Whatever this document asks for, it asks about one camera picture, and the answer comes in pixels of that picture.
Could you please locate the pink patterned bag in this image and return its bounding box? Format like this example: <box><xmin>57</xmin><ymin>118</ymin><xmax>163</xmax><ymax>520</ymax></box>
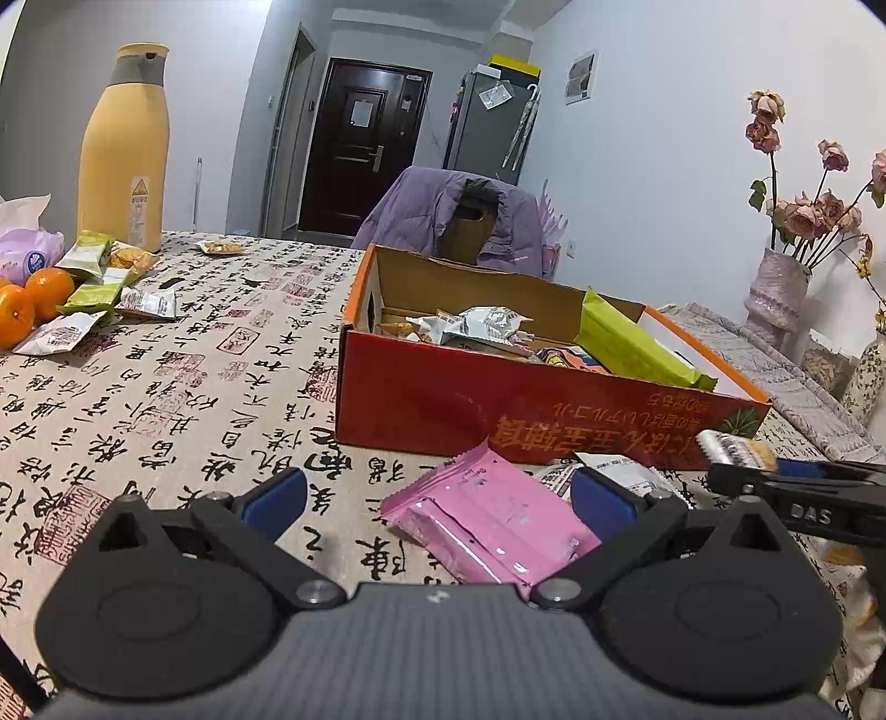
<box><xmin>533</xmin><ymin>181</ymin><xmax>570</xmax><ymax>281</ymax></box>

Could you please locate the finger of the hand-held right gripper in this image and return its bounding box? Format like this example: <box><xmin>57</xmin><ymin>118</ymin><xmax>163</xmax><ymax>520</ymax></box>
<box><xmin>706</xmin><ymin>462</ymin><xmax>786</xmax><ymax>510</ymax></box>
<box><xmin>775</xmin><ymin>458</ymin><xmax>886</xmax><ymax>486</ymax></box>

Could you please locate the purple tissue pack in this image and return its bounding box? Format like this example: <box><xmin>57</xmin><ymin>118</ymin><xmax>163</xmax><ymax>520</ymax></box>
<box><xmin>0</xmin><ymin>195</ymin><xmax>66</xmax><ymax>286</ymax></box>

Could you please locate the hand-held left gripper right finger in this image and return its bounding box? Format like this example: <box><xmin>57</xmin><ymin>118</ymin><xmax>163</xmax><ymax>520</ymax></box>
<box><xmin>529</xmin><ymin>467</ymin><xmax>797</xmax><ymax>614</ymax></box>

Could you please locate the floral patterned vase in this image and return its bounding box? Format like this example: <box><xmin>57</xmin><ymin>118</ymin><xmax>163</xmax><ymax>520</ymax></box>
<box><xmin>841</xmin><ymin>332</ymin><xmax>886</xmax><ymax>426</ymax></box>

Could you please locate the folded umbrella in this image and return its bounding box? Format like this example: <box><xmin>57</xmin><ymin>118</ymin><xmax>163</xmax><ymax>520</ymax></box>
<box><xmin>502</xmin><ymin>84</ymin><xmax>541</xmax><ymax>171</ymax></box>

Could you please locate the orange black snack packet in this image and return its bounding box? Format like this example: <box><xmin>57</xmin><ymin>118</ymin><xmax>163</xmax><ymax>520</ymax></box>
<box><xmin>536</xmin><ymin>346</ymin><xmax>614</xmax><ymax>375</ymax></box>

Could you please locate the yellow thermos bottle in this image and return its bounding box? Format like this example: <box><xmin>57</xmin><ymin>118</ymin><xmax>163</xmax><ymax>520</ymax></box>
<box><xmin>78</xmin><ymin>43</ymin><xmax>172</xmax><ymax>254</ymax></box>

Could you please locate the long green snack packet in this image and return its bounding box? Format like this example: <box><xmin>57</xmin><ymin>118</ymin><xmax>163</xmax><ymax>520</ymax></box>
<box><xmin>574</xmin><ymin>287</ymin><xmax>719</xmax><ymax>392</ymax></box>

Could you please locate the clear cracker packet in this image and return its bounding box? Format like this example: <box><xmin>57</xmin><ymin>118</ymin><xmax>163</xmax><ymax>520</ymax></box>
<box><xmin>696</xmin><ymin>429</ymin><xmax>776</xmax><ymax>472</ymax></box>

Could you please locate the silver white snack packet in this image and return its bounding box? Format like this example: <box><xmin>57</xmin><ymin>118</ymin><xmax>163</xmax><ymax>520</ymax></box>
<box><xmin>116</xmin><ymin>286</ymin><xmax>177</xmax><ymax>321</ymax></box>

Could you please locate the grey refrigerator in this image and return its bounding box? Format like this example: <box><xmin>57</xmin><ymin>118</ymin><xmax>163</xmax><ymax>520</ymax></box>
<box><xmin>443</xmin><ymin>65</ymin><xmax>541</xmax><ymax>187</ymax></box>

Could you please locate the dried pink rose bouquet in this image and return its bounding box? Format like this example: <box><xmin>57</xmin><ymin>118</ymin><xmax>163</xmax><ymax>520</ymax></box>
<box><xmin>744</xmin><ymin>89</ymin><xmax>886</xmax><ymax>268</ymax></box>

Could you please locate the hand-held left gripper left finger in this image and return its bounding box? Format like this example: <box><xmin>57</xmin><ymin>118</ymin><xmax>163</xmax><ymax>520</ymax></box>
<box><xmin>89</xmin><ymin>467</ymin><xmax>349</xmax><ymax>614</ymax></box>

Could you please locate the small green snack packet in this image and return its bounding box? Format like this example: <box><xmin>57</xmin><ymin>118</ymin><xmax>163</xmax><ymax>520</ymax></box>
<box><xmin>55</xmin><ymin>230</ymin><xmax>115</xmax><ymax>278</ymax></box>
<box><xmin>56</xmin><ymin>280</ymin><xmax>122</xmax><ymax>316</ymax></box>

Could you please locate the wall picture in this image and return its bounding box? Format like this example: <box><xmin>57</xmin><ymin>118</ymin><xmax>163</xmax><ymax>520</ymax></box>
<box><xmin>564</xmin><ymin>50</ymin><xmax>598</xmax><ymax>105</ymax></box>

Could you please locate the dark brown door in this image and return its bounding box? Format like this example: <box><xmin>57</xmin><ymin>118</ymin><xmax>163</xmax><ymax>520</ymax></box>
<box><xmin>297</xmin><ymin>57</ymin><xmax>434</xmax><ymax>243</ymax></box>

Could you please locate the red cardboard box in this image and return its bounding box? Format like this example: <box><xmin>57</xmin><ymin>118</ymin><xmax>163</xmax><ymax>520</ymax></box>
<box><xmin>336</xmin><ymin>244</ymin><xmax>771</xmax><ymax>466</ymax></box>

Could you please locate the orange biscuit packet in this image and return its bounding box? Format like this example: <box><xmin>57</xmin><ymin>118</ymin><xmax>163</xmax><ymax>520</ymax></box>
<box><xmin>107</xmin><ymin>241</ymin><xmax>160</xmax><ymax>278</ymax></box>

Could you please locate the large pink snack packet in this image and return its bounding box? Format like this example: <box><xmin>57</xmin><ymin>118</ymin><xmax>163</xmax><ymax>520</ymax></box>
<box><xmin>380</xmin><ymin>439</ymin><xmax>603</xmax><ymax>588</ymax></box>

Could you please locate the white printed snack packet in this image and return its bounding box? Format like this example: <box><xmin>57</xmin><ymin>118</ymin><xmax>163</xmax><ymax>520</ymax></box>
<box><xmin>536</xmin><ymin>453</ymin><xmax>686</xmax><ymax>503</ymax></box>

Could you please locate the purple jacket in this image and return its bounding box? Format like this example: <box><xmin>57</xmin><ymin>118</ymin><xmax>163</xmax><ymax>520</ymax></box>
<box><xmin>351</xmin><ymin>166</ymin><xmax>548</xmax><ymax>280</ymax></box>

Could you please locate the pink ceramic vase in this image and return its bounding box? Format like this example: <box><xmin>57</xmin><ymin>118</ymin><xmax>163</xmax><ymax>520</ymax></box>
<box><xmin>744</xmin><ymin>248</ymin><xmax>812</xmax><ymax>354</ymax></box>

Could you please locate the yellow box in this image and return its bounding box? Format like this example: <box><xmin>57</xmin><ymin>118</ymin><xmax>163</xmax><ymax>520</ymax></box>
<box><xmin>488</xmin><ymin>54</ymin><xmax>541</xmax><ymax>79</ymax></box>

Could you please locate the wooden chair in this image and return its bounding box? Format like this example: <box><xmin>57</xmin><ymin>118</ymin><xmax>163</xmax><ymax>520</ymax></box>
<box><xmin>438</xmin><ymin>196</ymin><xmax>498</xmax><ymax>264</ymax></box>

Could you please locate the grey quilted blanket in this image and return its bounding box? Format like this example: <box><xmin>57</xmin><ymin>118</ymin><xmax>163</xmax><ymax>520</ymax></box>
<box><xmin>657</xmin><ymin>303</ymin><xmax>886</xmax><ymax>465</ymax></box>

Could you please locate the glass jar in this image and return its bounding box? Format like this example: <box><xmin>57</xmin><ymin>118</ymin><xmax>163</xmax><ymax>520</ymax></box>
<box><xmin>796</xmin><ymin>328</ymin><xmax>856</xmax><ymax>395</ymax></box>

